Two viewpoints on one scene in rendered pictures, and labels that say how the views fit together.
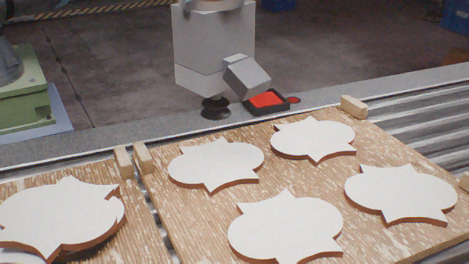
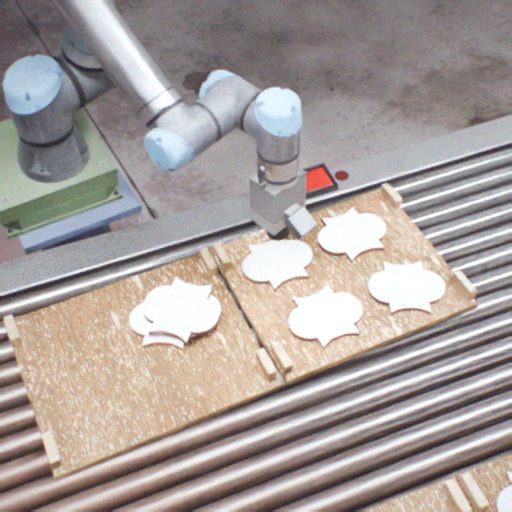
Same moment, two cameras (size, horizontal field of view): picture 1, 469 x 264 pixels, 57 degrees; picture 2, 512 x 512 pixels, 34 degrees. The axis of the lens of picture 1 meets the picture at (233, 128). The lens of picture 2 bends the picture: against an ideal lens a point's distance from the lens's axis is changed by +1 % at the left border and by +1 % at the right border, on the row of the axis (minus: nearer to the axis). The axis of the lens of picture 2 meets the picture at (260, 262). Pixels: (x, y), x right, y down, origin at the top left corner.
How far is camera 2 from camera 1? 1.06 m
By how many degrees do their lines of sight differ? 20
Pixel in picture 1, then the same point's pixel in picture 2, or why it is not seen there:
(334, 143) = (368, 240)
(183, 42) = (258, 200)
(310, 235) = (339, 322)
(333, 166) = (364, 261)
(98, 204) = (205, 304)
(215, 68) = (279, 218)
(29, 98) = (102, 182)
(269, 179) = (315, 274)
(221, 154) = (280, 252)
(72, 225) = (194, 319)
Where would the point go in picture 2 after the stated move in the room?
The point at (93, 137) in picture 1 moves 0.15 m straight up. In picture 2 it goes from (171, 227) to (164, 175)
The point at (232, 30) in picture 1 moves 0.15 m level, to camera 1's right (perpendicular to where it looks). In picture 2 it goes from (290, 194) to (375, 193)
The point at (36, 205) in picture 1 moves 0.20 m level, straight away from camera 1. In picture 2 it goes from (165, 305) to (121, 237)
